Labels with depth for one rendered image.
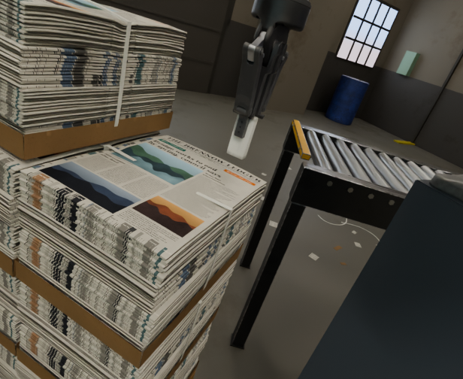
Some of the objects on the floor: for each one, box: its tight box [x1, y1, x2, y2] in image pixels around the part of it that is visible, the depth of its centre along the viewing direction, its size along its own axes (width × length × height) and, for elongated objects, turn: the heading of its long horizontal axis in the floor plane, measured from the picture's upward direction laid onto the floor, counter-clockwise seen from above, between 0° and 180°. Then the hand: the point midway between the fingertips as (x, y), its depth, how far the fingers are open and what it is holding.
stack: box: [0, 131, 267, 379], centre depth 93 cm, size 39×117×83 cm, turn 35°
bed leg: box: [230, 199, 306, 350], centre depth 120 cm, size 6×6×68 cm
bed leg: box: [240, 148, 295, 268], centre depth 165 cm, size 6×6×68 cm
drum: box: [325, 74, 369, 126], centre depth 625 cm, size 53×53×80 cm
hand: (242, 135), depth 53 cm, fingers closed
